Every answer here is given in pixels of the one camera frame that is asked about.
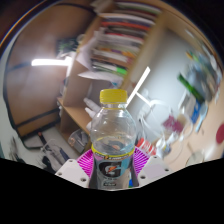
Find white LED light bar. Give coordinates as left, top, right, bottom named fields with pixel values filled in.
left=125, top=66, right=152, bottom=105

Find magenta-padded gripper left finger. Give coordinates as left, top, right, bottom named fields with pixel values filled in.
left=54, top=148, right=96, bottom=188

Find wooden shelf unit with books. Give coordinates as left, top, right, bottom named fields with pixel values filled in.
left=54, top=0, right=176, bottom=153

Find ceiling light strip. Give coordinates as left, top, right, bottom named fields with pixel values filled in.
left=31, top=57, right=73, bottom=68

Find white hanging cable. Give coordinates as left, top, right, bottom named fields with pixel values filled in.
left=136, top=88, right=173, bottom=129

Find red and white container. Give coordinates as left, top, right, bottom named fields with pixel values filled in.
left=136, top=137, right=156, bottom=156

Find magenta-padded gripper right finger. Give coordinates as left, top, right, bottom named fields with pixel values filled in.
left=129, top=147, right=174, bottom=188

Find clear yellow-capped drink bottle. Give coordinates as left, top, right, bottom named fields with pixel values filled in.
left=89, top=88, right=138, bottom=191

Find magenta carton box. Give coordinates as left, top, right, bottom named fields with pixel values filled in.
left=162, top=114, right=185, bottom=135

